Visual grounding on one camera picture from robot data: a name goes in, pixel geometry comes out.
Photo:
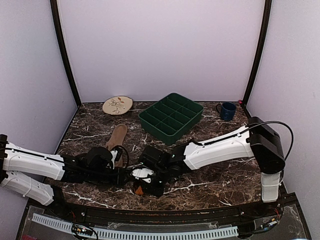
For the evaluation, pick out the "round wooden slice plate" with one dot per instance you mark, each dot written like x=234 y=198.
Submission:
x=117 y=105

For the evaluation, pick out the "dark blue mug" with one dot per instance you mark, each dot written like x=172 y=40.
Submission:
x=226 y=110

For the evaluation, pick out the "white slotted cable duct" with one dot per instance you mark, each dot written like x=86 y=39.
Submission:
x=126 y=231

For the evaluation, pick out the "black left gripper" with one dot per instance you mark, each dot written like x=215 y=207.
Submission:
x=118 y=179

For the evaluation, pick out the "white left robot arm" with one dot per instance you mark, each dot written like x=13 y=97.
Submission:
x=16 y=164

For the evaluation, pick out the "black corner post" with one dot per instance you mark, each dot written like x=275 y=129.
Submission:
x=259 y=52
x=63 y=51

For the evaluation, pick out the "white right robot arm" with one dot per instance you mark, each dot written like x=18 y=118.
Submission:
x=256 y=139

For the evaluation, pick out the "green divided organizer tray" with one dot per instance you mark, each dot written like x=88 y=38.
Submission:
x=171 y=117

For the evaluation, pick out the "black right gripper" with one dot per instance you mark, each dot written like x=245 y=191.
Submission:
x=152 y=186

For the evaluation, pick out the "black left corner post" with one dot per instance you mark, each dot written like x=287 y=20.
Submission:
x=63 y=51

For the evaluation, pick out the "red yellow argyle sock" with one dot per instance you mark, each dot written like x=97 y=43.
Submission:
x=138 y=189

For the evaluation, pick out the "black front table rail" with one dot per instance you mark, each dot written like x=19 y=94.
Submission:
x=234 y=215

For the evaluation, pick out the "brown ribbed sock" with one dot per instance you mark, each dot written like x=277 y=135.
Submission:
x=117 y=138

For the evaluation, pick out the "black right corner post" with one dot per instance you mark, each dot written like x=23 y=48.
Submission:
x=259 y=52

